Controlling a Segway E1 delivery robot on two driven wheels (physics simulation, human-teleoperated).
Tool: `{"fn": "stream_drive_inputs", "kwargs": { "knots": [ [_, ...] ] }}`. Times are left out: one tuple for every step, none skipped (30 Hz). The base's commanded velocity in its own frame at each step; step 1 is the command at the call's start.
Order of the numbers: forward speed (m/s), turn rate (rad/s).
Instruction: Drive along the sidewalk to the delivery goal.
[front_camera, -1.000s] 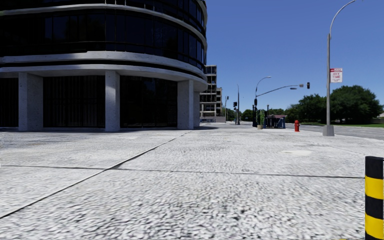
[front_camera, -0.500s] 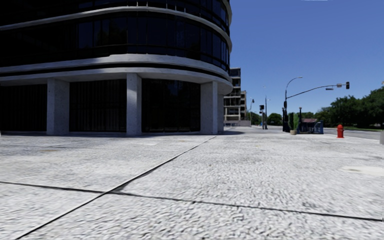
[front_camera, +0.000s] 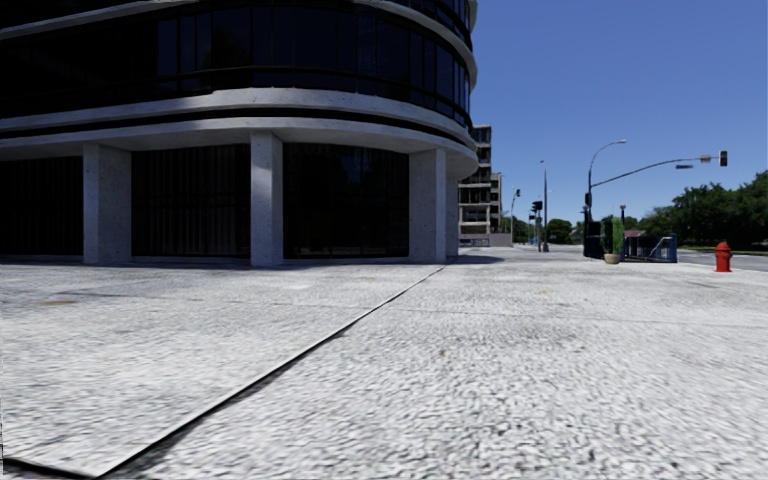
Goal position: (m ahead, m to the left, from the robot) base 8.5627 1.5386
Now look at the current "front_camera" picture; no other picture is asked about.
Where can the pale concrete building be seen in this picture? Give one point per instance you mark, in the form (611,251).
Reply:
(477,204)

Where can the traffic light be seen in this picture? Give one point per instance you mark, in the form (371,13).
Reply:
(537,207)
(589,192)
(513,210)

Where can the grey street lamp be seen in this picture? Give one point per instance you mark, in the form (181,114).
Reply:
(545,204)

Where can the tree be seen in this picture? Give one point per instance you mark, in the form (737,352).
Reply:
(559,231)

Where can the round concrete and glass building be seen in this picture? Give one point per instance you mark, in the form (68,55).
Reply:
(264,108)

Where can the dark box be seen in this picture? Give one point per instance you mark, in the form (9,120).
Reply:
(593,240)

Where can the potted green shrub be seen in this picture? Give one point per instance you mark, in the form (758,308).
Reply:
(613,240)

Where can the trees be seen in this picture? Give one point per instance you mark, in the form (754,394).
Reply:
(714,213)

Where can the red fire hydrant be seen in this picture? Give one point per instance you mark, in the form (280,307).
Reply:
(723,258)

